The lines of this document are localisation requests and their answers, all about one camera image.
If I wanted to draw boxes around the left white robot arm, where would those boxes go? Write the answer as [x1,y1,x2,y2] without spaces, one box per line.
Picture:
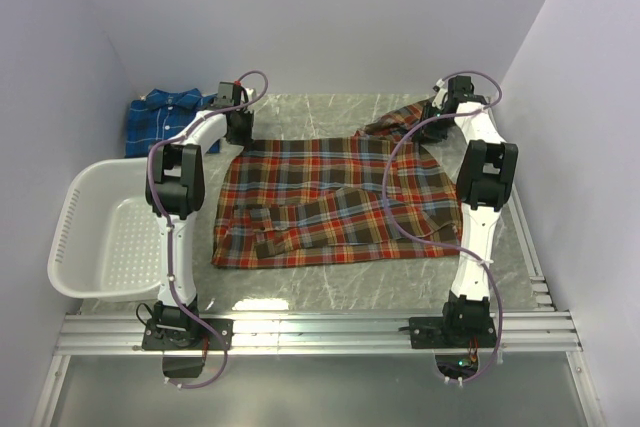
[142,79,259,351]

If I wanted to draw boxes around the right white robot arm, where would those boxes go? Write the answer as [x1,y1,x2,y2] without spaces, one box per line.
[404,71,519,350]

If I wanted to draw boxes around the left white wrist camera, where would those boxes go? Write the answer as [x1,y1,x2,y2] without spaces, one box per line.
[234,80,260,105]

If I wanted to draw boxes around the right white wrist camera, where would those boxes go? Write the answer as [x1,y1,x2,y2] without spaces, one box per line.
[432,78,448,111]

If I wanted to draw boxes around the red brown plaid shirt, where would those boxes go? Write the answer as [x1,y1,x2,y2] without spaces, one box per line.
[211,101,463,270]

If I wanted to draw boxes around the white plastic laundry basket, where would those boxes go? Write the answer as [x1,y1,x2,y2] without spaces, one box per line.
[47,158,161,302]

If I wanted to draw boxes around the aluminium side rail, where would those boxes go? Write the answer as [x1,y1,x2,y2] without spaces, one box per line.
[491,186,556,312]

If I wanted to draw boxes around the aluminium mounting rail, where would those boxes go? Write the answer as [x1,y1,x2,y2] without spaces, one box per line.
[54,311,582,356]

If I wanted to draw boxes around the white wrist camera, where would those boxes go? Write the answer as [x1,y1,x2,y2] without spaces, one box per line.
[432,78,448,111]
[234,80,260,105]

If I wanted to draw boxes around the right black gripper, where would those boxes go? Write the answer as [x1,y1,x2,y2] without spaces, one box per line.
[410,103,453,145]

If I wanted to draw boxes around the folded blue plaid shirt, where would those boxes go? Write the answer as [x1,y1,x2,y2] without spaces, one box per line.
[125,88,216,158]

